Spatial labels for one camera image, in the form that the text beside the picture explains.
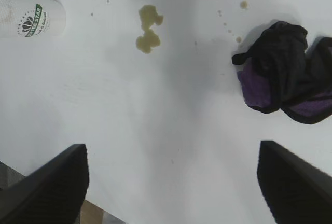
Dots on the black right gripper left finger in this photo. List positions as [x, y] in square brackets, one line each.
[52, 187]

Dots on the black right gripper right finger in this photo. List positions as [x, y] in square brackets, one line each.
[293, 187]

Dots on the black and purple cloth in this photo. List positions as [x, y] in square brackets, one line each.
[285, 73]

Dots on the white paper coffee cup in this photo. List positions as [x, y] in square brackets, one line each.
[26, 14]

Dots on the brown spilled coffee puddle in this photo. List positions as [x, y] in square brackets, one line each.
[147, 43]

